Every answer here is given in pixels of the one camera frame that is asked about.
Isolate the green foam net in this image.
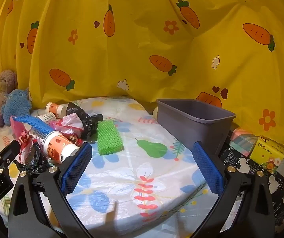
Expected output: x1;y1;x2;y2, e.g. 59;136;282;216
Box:
97;120;124;156

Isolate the yellow tissue pack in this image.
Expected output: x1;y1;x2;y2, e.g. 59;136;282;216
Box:
250;135;284;175

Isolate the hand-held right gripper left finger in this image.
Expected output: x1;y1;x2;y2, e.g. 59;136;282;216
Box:
8;142;94;238

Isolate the blue foam net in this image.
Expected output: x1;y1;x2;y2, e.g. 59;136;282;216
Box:
10;115;54;135

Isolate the grey plastic bin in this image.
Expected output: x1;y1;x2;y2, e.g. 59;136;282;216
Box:
156;98;237;155

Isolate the grid print paper cup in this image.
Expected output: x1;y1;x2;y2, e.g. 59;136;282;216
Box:
35;112;56;126
29;128;47;145

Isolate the small orange print paper cup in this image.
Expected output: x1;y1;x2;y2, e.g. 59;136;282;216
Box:
45;102;67;118

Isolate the blue plush toy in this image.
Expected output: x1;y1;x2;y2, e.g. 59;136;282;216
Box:
1;87;33;127

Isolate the yellow carrot print curtain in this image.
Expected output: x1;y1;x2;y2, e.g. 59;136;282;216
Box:
0;0;284;152

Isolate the large black plastic bag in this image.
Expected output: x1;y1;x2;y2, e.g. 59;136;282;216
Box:
66;101;103;139

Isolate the floral plastic sheet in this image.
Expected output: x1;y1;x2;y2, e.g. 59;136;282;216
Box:
0;97;231;238

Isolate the large orange print paper cup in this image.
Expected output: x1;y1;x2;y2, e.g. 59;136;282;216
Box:
43;131;80;165

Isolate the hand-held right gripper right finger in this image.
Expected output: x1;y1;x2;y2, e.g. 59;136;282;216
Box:
191;141;275;238

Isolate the brown teddy bear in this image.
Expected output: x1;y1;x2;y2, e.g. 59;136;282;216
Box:
0;69;18;131

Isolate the black mouse print cloth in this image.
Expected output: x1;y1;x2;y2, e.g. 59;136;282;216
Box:
219;144;284;233

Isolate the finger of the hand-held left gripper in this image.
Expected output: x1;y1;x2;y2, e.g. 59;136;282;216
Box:
0;140;21;173

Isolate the pastel striped box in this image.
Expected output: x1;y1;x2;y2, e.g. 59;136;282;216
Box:
229;128;259;156

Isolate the red white plastic wrapper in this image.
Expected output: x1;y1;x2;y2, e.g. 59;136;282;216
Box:
50;113;85;142

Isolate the small black plastic bag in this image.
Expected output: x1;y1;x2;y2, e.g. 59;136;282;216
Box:
14;141;49;174

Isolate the red foil wrapper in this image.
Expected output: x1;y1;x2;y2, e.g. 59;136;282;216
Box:
17;132;39;164

